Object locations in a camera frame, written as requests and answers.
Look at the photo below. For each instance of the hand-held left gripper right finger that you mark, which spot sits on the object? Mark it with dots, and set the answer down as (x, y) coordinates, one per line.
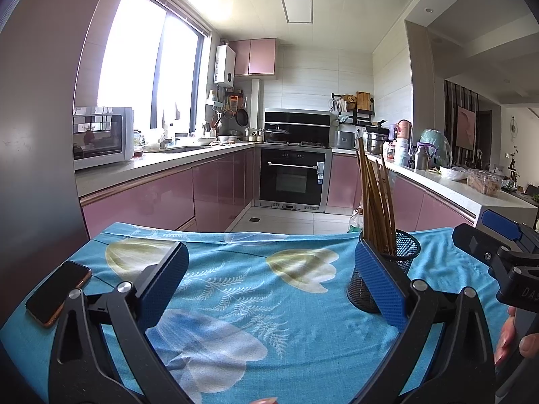
(379, 286)

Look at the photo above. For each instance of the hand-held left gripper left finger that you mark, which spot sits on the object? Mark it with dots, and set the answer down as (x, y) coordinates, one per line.
(164, 286)

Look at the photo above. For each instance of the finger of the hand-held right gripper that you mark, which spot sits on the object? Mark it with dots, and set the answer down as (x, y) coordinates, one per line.
(503, 225)
(476, 244)

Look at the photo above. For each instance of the black mesh utensil holder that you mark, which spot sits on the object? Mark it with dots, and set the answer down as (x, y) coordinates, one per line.
(360, 294)

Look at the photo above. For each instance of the bundle of wooden chopsticks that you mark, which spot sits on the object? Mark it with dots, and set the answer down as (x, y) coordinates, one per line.
(370, 202)

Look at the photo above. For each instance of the person's right hand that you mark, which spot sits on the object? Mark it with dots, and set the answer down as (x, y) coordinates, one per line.
(505, 341)

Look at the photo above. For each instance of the person's left hand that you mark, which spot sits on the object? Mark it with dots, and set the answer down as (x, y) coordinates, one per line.
(265, 401)

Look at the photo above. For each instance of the clear plastic food container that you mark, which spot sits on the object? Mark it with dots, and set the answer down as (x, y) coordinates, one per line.
(484, 183)

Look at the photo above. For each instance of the pink peninsula base cabinets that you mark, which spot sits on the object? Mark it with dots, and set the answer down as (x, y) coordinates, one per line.
(438, 206)

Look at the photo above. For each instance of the green plastic bottle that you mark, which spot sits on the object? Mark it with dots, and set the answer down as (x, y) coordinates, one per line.
(356, 221)

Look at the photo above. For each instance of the white bowl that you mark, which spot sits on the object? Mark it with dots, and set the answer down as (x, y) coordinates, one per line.
(453, 173)

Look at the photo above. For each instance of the long pink base cabinets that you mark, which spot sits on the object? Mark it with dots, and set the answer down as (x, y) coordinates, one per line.
(160, 197)

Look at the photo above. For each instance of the blue floral tablecloth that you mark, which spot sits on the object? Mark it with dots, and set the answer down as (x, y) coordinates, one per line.
(252, 303)

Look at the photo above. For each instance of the steel thermos bottle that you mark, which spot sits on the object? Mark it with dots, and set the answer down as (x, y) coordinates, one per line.
(422, 158)

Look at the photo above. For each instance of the green bag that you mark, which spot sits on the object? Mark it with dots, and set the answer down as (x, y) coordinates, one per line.
(438, 145)

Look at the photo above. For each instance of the smartphone with orange case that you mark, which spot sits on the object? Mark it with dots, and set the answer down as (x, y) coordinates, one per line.
(54, 294)

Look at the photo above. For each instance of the narrow pink base cabinet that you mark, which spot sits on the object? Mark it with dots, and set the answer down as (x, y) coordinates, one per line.
(343, 181)

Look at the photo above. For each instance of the pink kettle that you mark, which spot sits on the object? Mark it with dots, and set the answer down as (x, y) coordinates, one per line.
(403, 129)

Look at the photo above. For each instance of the built-in oven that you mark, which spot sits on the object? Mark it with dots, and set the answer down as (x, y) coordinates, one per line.
(292, 179)

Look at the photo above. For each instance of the steel stock pot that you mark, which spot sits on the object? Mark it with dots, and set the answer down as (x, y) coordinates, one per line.
(377, 142)

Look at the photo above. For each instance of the sink faucet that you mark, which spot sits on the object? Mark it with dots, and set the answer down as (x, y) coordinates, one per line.
(168, 141)

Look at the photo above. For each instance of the silver countertop appliance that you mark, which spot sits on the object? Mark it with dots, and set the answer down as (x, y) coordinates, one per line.
(345, 139)

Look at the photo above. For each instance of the white microwave oven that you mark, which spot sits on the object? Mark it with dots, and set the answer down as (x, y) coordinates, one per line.
(101, 139)

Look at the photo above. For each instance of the black wok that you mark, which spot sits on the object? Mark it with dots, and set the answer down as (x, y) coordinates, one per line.
(276, 134)

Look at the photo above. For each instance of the hanging frying pan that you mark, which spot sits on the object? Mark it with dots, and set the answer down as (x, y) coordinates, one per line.
(241, 118)

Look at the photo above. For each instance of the black range hood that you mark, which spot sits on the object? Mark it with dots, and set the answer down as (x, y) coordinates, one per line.
(297, 118)

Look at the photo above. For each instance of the grey refrigerator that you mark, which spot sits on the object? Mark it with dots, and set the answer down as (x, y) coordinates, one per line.
(38, 134)

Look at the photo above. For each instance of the kitchen window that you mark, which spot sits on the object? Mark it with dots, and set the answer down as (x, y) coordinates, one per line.
(130, 59)

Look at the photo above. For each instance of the white water heater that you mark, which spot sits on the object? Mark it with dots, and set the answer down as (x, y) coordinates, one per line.
(224, 64)

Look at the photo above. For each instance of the ceiling light panel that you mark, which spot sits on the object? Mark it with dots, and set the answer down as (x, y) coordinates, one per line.
(297, 8)

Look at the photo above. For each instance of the framed wall picture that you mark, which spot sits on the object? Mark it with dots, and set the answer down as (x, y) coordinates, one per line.
(466, 128)

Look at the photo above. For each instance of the black wall rack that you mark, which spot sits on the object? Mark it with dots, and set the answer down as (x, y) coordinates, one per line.
(362, 113)

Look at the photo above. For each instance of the pink wall cabinet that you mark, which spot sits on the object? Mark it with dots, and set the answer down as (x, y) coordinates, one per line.
(254, 57)

